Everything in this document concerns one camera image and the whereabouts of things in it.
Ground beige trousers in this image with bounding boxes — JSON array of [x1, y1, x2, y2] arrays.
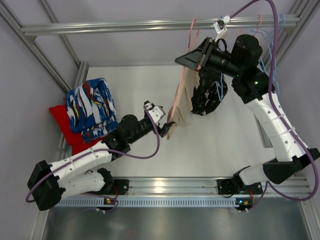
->
[[166, 67, 200, 140]]

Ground pink wire hanger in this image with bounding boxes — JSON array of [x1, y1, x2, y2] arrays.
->
[[169, 17, 200, 120], [239, 13, 263, 36]]

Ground blue patterned trousers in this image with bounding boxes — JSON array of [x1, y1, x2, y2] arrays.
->
[[65, 78, 118, 143]]

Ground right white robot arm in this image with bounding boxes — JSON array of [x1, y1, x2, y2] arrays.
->
[[175, 34, 320, 195]]

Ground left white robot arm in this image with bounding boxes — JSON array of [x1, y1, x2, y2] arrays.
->
[[25, 101, 175, 211]]

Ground black patterned trousers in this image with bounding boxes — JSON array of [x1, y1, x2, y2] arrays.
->
[[191, 71, 228, 116]]

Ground blue hanger holding trousers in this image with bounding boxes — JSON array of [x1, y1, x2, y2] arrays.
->
[[215, 73, 224, 102]]

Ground red garment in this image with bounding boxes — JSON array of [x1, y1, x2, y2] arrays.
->
[[49, 105, 87, 155]]

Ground teal laundry basket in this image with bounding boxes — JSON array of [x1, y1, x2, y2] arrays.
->
[[64, 145, 73, 157]]

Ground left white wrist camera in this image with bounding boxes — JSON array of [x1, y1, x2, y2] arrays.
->
[[143, 101, 164, 123]]

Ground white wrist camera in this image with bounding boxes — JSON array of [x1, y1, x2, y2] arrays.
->
[[213, 15, 231, 42], [143, 101, 164, 123]]

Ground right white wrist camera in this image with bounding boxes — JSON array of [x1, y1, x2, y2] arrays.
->
[[213, 15, 231, 42]]

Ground aluminium hanging rail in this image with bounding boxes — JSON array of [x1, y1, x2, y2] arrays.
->
[[20, 14, 300, 36]]

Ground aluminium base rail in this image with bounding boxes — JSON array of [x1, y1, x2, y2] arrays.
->
[[109, 176, 311, 196]]

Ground aluminium frame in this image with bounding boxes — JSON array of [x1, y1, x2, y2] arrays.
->
[[0, 0, 320, 240]]

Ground grey slotted cable duct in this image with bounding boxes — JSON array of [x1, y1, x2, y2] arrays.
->
[[56, 196, 241, 208]]

